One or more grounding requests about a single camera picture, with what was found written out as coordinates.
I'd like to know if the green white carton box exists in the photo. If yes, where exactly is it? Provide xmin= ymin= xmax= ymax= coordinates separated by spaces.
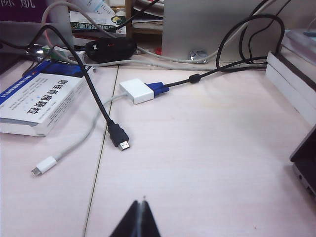
xmin=69 ymin=10 xmax=127 ymax=36

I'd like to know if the silver monitor stand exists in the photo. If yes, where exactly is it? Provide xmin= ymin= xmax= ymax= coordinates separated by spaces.
xmin=161 ymin=0 xmax=283 ymax=62

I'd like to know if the gray Dell laptop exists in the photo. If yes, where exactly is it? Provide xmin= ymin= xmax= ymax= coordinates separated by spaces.
xmin=289 ymin=122 xmax=316 ymax=198

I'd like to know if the blue white medicine box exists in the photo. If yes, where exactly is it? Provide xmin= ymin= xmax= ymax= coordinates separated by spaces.
xmin=0 ymin=60 xmax=95 ymax=137

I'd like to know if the white book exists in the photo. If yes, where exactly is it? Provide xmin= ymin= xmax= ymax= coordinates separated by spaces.
xmin=280 ymin=34 xmax=316 ymax=58

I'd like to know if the black VGA cable blue plug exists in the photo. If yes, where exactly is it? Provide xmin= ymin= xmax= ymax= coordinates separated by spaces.
xmin=146 ymin=13 xmax=286 ymax=100

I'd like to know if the purple white sign box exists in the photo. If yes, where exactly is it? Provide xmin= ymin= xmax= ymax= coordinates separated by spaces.
xmin=0 ymin=0 xmax=51 ymax=22

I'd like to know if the black HDMI cable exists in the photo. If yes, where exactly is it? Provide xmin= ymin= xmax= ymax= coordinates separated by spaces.
xmin=24 ymin=24 xmax=132 ymax=153

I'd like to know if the black looped cable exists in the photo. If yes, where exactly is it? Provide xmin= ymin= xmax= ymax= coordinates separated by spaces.
xmin=240 ymin=0 xmax=292 ymax=65

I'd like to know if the white video adapter with cable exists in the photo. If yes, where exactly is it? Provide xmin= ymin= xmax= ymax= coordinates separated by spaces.
xmin=30 ymin=78 xmax=155 ymax=177

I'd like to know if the wooden shelf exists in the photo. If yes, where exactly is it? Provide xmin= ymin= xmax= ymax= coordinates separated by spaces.
xmin=124 ymin=0 xmax=164 ymax=39

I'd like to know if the crumpled foil wrapper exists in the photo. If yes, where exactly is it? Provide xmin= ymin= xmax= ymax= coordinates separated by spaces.
xmin=189 ymin=49 xmax=208 ymax=64

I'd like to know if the teal book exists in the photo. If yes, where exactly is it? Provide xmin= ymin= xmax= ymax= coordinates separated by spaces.
xmin=286 ymin=29 xmax=316 ymax=40

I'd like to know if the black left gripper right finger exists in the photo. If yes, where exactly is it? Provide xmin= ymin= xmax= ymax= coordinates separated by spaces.
xmin=139 ymin=199 xmax=161 ymax=237

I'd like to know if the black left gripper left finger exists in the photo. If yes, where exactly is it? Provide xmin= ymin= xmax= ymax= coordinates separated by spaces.
xmin=108 ymin=200 xmax=141 ymax=237

